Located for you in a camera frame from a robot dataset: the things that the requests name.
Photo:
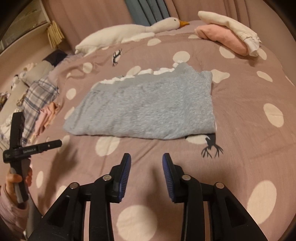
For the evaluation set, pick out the pink polka-dot blanket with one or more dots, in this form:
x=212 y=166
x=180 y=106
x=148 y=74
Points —
x=242 y=97

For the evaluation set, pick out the blue-green curtain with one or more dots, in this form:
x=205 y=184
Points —
x=143 y=9

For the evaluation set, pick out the dark cloth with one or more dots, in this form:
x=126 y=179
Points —
x=56 y=56

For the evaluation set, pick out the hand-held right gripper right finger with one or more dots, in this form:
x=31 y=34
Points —
x=170 y=178

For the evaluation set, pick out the grey-blue printed sweatshirt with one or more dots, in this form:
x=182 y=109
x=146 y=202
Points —
x=150 y=109

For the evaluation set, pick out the white pillow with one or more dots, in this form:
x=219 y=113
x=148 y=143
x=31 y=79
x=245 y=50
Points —
x=39 y=69

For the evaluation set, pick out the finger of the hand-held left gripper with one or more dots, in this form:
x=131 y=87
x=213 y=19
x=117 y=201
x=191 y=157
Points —
x=49 y=145

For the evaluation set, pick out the pink folded garment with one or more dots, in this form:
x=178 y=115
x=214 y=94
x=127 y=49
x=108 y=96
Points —
x=219 y=34

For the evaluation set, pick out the white folded garment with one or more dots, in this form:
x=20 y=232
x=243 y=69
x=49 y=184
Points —
x=226 y=23

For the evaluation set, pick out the yellow fringed hanging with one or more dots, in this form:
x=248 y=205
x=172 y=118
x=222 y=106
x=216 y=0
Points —
x=55 y=34

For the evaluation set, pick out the person's left hand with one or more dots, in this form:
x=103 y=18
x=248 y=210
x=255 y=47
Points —
x=12 y=180

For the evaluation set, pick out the plaid cloth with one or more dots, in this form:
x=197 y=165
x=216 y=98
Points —
x=41 y=92

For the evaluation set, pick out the white shelf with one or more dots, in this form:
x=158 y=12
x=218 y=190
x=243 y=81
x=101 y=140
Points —
x=30 y=18

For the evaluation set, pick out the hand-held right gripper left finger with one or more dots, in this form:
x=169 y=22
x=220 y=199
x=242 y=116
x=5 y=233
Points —
x=122 y=178

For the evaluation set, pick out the white goose plush toy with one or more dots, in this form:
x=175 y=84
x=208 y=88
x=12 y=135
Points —
x=115 y=36

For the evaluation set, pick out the pink clothes pile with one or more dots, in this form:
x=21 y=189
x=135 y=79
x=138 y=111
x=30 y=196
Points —
x=46 y=115

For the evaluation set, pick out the person's left forearm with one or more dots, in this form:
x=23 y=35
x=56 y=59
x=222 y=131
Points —
x=10 y=213

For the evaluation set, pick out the pink curtain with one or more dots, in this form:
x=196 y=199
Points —
x=208 y=5
x=92 y=14

